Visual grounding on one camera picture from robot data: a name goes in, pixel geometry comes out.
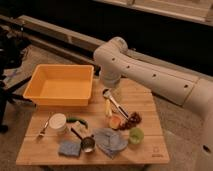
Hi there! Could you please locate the black camera tripod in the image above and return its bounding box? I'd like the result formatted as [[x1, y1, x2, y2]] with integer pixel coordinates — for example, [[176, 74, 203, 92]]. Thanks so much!
[[0, 26, 30, 133]]

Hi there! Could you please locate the green plastic cup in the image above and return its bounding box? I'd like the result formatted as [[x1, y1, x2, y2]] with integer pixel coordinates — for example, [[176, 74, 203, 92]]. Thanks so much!
[[129, 127, 144, 144]]

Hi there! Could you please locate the blue sponge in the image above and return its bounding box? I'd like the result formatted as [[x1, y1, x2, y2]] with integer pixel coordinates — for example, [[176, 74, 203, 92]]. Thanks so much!
[[58, 140, 81, 157]]

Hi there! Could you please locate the metal ice cream scoop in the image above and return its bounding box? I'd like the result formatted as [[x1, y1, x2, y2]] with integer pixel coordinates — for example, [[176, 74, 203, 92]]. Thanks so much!
[[102, 89, 129, 119]]

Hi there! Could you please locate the orange peach fruit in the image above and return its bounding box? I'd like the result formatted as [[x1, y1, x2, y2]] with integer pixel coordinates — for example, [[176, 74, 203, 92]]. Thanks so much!
[[108, 116, 121, 130]]

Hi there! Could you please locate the yellow banana piece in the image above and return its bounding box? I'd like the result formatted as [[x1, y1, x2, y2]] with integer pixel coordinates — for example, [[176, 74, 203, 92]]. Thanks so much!
[[105, 99, 112, 117]]

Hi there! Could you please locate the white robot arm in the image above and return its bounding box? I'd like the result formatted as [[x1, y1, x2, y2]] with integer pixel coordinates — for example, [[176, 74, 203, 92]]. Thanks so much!
[[94, 37, 213, 165]]

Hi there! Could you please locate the metal measuring cup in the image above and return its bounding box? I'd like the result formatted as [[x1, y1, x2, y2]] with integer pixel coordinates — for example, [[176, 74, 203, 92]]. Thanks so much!
[[71, 128, 95, 153]]

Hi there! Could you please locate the small beige wooden block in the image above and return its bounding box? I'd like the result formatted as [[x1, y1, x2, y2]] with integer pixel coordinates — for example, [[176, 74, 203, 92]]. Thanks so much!
[[72, 121, 88, 138]]

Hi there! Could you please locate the grey-blue cloth towel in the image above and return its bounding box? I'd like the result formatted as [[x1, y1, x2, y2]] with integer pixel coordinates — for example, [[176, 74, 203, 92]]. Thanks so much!
[[93, 128, 128, 159]]

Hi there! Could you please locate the white round container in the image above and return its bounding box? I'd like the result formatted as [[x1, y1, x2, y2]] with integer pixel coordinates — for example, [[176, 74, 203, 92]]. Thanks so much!
[[49, 113, 67, 134]]

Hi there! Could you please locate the bunch of dark grapes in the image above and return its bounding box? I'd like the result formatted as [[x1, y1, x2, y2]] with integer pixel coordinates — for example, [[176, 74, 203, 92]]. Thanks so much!
[[119, 112, 142, 130]]

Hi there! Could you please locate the yellow plastic tray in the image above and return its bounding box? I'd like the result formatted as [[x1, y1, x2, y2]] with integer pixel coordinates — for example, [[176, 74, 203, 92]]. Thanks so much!
[[23, 64, 94, 106]]

